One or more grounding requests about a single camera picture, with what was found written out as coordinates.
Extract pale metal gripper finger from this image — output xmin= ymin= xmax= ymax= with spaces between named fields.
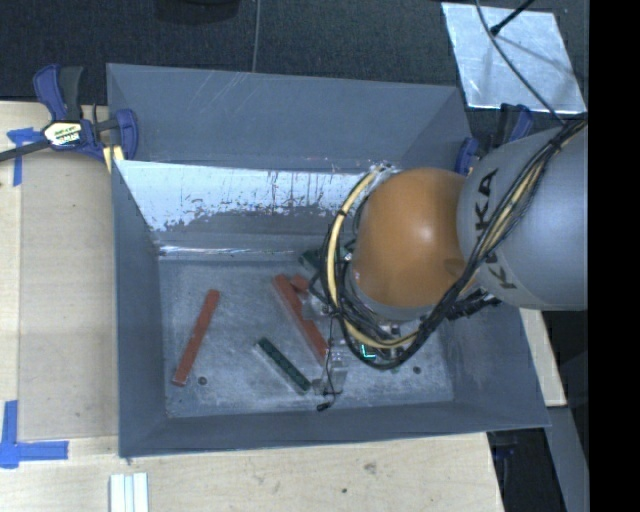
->
xmin=312 ymin=348 xmax=350 ymax=397
xmin=302 ymin=294 xmax=333 ymax=323

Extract grey metal bin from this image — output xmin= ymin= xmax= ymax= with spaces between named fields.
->
xmin=105 ymin=62 xmax=552 ymax=459

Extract pale wood board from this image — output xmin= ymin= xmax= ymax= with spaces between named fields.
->
xmin=16 ymin=148 xmax=121 ymax=442

